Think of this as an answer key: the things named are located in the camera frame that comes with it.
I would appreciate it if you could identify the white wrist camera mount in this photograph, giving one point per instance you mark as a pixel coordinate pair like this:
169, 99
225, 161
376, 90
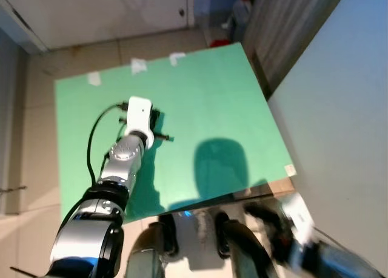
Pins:
298, 214
138, 111

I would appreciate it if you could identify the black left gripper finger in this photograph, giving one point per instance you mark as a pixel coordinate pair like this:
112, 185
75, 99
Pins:
157, 118

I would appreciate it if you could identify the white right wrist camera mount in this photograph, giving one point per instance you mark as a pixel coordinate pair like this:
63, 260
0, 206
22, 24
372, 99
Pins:
298, 214

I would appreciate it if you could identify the grey cabinet door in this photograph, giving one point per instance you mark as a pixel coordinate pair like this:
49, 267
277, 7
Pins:
9, 120

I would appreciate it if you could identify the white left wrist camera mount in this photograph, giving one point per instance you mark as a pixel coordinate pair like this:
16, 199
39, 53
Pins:
138, 111

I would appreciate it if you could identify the brown wooden panel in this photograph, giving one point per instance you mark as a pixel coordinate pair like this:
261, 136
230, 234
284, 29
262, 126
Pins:
291, 29

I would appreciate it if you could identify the white bottle with red cap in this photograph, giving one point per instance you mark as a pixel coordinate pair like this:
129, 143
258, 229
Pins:
242, 20

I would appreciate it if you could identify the green corrugated plastic board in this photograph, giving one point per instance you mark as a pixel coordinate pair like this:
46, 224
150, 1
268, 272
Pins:
212, 96

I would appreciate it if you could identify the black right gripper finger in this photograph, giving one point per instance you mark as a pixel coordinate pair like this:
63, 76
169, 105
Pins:
259, 221
264, 209

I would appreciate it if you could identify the white tape piece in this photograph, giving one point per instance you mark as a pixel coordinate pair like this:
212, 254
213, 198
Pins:
177, 58
290, 169
138, 65
94, 79

